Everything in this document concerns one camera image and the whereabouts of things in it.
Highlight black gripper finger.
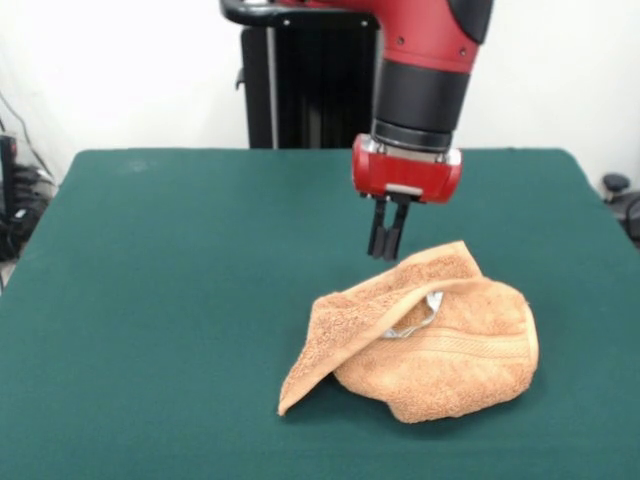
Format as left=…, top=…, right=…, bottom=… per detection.
left=384, top=199, right=410, bottom=262
left=367, top=197, right=389, bottom=260

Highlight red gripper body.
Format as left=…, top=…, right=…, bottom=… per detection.
left=351, top=133, right=464, bottom=205

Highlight orange terry towel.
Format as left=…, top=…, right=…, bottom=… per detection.
left=277, top=240, right=540, bottom=425

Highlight black office chair base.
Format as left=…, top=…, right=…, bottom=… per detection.
left=602, top=172, right=640, bottom=236

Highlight dark green table cloth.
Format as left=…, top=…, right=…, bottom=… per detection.
left=0, top=147, right=640, bottom=480

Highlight black electronics box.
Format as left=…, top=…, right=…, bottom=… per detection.
left=0, top=133, right=20, bottom=224

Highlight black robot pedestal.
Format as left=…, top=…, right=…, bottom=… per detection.
left=219, top=0, right=386, bottom=150

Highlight bundle of black cables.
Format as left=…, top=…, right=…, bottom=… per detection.
left=0, top=92, right=59, bottom=262

